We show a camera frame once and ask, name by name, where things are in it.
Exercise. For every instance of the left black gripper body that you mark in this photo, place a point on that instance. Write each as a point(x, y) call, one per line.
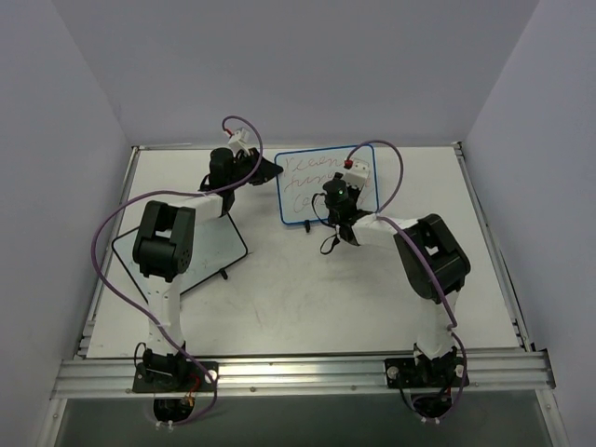
point(254, 168)

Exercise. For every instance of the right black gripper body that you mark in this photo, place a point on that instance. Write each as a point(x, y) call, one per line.
point(339, 219)

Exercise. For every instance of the blue framed whiteboard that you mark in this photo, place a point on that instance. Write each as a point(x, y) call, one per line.
point(305, 172)

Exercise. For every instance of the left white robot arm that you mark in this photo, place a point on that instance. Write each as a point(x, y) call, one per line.
point(164, 244)

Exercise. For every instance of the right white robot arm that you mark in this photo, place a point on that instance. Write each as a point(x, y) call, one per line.
point(434, 263)

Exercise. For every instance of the black framed whiteboard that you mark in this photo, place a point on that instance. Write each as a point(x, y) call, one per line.
point(217, 245)

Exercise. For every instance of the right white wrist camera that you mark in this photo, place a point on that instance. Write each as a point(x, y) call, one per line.
point(356, 173)

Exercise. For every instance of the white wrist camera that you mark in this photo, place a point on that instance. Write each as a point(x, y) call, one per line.
point(356, 173)
point(238, 141)

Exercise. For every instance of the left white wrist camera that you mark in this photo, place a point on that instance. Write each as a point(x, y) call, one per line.
point(238, 141)

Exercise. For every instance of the aluminium table edge frame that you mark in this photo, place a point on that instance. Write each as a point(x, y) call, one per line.
point(496, 256)

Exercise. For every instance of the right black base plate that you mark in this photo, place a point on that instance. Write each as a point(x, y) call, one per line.
point(424, 373)

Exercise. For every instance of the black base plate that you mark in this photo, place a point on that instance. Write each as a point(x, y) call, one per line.
point(424, 373)
point(177, 378)

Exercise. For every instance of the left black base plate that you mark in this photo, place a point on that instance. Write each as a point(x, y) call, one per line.
point(177, 378)

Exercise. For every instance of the aluminium front rail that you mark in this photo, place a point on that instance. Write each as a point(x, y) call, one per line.
point(488, 370)

